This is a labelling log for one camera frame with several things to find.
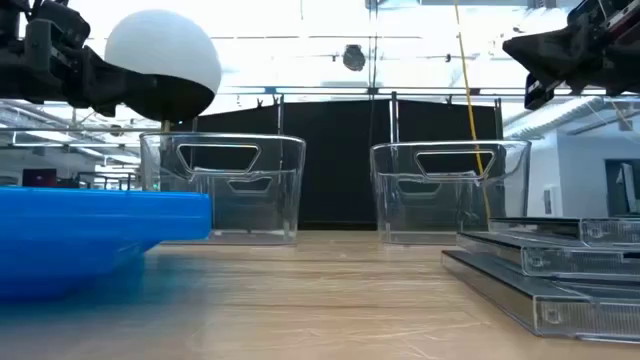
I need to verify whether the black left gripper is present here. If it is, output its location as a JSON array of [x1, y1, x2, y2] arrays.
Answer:
[[0, 0, 134, 119]]

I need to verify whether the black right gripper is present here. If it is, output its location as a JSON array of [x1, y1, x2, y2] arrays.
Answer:
[[502, 0, 640, 111]]

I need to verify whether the blue jewel case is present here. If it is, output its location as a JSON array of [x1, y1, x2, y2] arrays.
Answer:
[[0, 192, 214, 302], [0, 185, 211, 196]]

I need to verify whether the clear plastic bin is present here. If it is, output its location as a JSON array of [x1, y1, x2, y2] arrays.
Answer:
[[139, 131, 307, 246], [369, 139, 532, 246]]

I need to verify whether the white globe table lamp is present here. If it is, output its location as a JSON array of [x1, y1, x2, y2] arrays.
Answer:
[[103, 8, 223, 135]]

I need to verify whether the dark red monitor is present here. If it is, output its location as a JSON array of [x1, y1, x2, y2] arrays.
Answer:
[[22, 168, 58, 189]]

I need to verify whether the round dark ceiling fixture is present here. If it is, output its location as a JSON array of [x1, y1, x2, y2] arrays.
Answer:
[[342, 43, 368, 73]]

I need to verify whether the black partition panel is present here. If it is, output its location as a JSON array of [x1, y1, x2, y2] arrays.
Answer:
[[192, 98, 504, 232]]

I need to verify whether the yellow cable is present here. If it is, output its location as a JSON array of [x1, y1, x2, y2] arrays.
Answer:
[[452, 0, 494, 225]]

